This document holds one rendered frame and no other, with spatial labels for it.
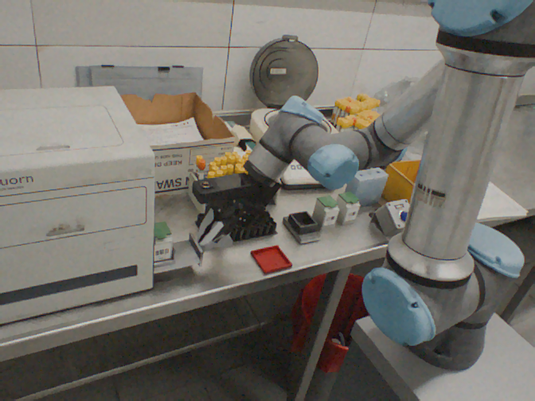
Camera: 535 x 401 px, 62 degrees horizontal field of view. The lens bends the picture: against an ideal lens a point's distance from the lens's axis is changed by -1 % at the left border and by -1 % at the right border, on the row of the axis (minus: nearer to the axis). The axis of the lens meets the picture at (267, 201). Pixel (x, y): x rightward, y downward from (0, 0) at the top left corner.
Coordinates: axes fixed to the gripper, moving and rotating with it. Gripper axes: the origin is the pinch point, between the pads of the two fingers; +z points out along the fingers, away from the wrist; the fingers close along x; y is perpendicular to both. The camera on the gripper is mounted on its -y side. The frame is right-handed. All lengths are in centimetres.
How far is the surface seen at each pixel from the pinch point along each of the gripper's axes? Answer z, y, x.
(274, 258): -4.2, 16.4, -4.1
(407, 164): -37, 55, 11
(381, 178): -30, 43, 6
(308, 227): -12.4, 24.4, 0.3
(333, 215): -17.1, 30.8, 1.7
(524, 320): -9, 200, -3
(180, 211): 2.8, 4.6, 18.1
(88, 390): 90, 28, 36
